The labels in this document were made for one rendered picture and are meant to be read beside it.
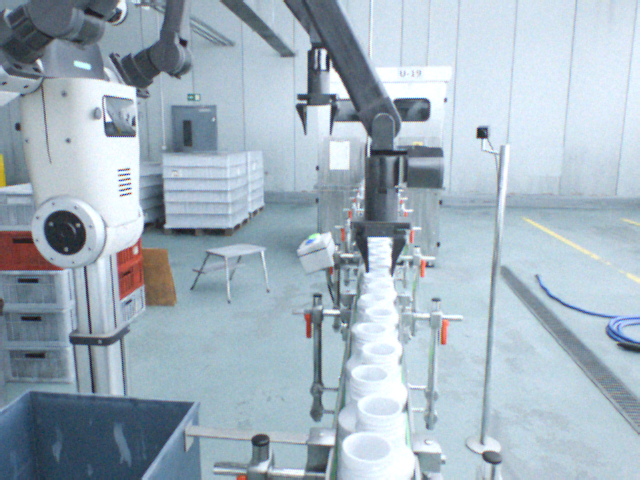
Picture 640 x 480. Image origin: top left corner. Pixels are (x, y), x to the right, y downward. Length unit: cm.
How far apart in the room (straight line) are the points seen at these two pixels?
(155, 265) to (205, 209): 328
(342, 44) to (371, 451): 62
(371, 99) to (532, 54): 1078
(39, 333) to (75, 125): 230
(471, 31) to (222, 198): 634
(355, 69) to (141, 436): 71
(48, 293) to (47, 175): 207
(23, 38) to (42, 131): 22
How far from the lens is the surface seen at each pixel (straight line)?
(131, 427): 99
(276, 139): 1128
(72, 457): 107
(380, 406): 46
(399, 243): 85
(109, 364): 131
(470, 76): 1128
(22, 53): 104
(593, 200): 1194
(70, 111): 115
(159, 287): 447
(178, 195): 767
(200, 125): 1168
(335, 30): 86
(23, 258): 325
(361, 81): 84
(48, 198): 121
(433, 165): 84
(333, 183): 560
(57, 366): 336
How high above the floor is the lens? 138
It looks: 11 degrees down
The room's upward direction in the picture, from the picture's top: straight up
